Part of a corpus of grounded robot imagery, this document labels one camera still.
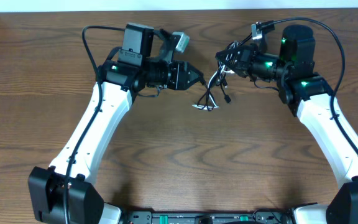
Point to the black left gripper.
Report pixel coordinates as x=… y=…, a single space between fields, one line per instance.
x=175 y=75

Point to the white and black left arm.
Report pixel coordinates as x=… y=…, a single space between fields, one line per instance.
x=64 y=192

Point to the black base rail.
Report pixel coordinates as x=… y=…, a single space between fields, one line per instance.
x=197 y=217

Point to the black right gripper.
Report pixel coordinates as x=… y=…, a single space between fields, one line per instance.
x=246 y=55

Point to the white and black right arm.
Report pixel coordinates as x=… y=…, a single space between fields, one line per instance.
x=311 y=99

